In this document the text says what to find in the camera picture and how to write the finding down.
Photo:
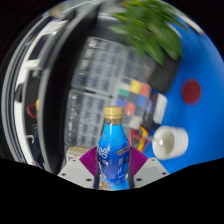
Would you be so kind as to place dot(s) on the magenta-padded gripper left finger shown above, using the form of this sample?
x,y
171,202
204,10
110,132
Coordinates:
x,y
75,172

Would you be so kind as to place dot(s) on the white cup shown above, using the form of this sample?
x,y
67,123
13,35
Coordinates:
x,y
173,143

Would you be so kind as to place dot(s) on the plain black box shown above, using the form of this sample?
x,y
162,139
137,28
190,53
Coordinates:
x,y
166,75

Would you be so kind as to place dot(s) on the large green potted plant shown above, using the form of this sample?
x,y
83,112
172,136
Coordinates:
x,y
150,26

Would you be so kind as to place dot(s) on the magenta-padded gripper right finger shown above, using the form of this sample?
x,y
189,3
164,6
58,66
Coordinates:
x,y
150,171

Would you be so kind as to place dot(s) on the black box with white label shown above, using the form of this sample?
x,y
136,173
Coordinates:
x,y
159,110

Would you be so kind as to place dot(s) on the blue drink bottle yellow cap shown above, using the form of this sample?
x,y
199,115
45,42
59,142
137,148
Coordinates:
x,y
113,153

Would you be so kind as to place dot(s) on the metal stirring spoon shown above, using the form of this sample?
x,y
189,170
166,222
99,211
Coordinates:
x,y
153,139

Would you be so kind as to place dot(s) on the dark grey workbench shelf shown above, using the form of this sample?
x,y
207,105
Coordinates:
x,y
56,83

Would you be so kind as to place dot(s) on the flat round red coaster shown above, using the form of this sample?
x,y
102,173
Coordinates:
x,y
191,91

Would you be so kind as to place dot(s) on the grey small-parts drawer cabinet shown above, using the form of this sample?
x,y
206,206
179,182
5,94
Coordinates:
x,y
86,120
138,68
98,66

